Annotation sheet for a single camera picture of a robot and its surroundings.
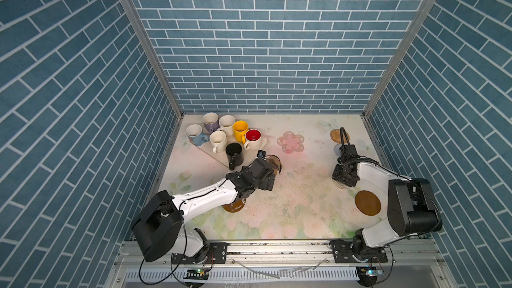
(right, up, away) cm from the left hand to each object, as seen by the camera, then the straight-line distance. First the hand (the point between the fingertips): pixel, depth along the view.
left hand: (268, 176), depth 85 cm
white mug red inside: (-8, +17, +19) cm, 26 cm away
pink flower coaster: (+13, +13, +23) cm, 30 cm away
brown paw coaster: (+4, +3, +14) cm, 15 cm away
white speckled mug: (-23, +24, +24) cm, 41 cm away
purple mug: (-31, +25, +23) cm, 46 cm away
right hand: (+34, -3, +9) cm, 36 cm away
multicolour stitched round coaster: (+33, -5, +4) cm, 33 cm away
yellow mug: (-15, +21, +20) cm, 33 cm away
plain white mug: (-25, +15, +15) cm, 33 cm away
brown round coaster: (-14, -13, -1) cm, 19 cm away
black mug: (-16, +9, +12) cm, 21 cm away
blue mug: (-36, +17, +13) cm, 42 cm away
